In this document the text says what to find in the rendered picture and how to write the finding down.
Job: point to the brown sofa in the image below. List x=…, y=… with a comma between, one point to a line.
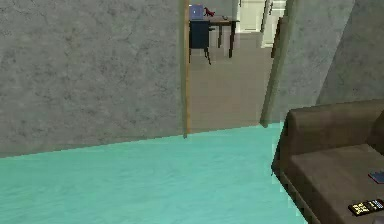
x=330, y=160

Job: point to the dark wooden table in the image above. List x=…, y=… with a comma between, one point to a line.
x=225, y=22

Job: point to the blue book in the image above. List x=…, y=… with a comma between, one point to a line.
x=378, y=176

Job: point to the blue laptop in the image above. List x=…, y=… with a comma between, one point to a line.
x=196, y=11

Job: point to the dark blue chair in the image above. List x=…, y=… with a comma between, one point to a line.
x=199, y=35

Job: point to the red figurine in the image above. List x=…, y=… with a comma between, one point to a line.
x=209, y=12

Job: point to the black remote control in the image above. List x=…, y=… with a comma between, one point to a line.
x=366, y=207

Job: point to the white room door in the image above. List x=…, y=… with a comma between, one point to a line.
x=270, y=23

